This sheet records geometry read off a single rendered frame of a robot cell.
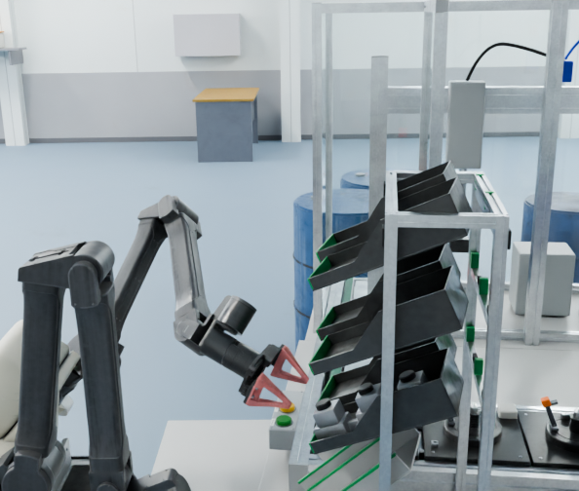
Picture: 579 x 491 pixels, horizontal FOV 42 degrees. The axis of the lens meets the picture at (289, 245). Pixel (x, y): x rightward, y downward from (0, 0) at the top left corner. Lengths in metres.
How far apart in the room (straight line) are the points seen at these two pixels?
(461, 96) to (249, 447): 1.38
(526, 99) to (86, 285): 1.97
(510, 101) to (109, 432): 1.94
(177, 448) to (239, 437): 0.17
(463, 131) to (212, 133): 8.01
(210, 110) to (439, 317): 9.34
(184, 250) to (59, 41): 11.17
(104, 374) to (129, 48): 11.36
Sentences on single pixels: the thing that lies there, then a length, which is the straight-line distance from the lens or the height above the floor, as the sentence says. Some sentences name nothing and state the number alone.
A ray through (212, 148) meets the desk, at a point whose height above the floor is 0.19.
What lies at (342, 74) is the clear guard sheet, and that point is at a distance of 3.04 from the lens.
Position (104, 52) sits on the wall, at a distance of 12.58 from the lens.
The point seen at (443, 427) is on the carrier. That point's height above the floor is 0.98.
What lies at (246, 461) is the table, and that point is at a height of 0.86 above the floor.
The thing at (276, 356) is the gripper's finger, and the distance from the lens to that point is 1.47.
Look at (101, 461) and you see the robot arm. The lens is 1.32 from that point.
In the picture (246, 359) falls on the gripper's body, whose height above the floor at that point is 1.35.
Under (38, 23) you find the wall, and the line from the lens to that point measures 12.84.
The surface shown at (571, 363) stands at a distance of 2.66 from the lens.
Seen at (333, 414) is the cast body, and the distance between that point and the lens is 1.43.
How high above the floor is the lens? 1.97
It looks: 17 degrees down
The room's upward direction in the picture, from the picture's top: 1 degrees counter-clockwise
